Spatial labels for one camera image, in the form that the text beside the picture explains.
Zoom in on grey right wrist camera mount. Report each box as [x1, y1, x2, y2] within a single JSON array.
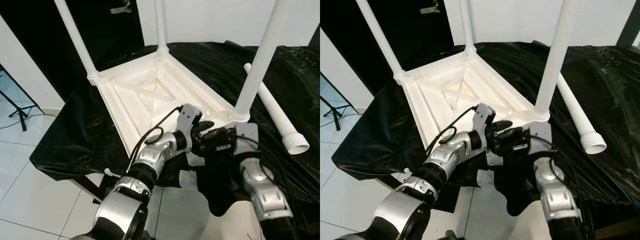
[[529, 122, 554, 157], [234, 122, 260, 157]]

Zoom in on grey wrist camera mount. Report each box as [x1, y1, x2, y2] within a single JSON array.
[[234, 122, 260, 157], [472, 103, 497, 151], [529, 122, 554, 157], [176, 103, 203, 151]]

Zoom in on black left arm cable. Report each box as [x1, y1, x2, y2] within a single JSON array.
[[424, 105, 478, 161], [127, 105, 183, 173]]

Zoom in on white work table frame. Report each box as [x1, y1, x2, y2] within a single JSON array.
[[104, 150, 207, 189], [400, 150, 504, 189]]

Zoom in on black tripod stand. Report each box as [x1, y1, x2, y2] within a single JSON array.
[[0, 70, 43, 132], [320, 70, 347, 132]]

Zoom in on black work table leg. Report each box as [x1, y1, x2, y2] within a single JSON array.
[[75, 175, 106, 203]]

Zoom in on silver door handle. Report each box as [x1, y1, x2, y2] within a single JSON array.
[[110, 0, 133, 15], [420, 0, 442, 15]]

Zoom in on black wall pillar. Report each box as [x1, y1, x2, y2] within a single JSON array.
[[616, 0, 640, 48], [306, 22, 320, 48]]

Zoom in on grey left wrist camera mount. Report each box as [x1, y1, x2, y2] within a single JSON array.
[[176, 103, 203, 151], [472, 103, 497, 151]]

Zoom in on black shiny table cover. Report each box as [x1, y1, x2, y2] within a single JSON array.
[[331, 41, 640, 221], [29, 41, 320, 217]]

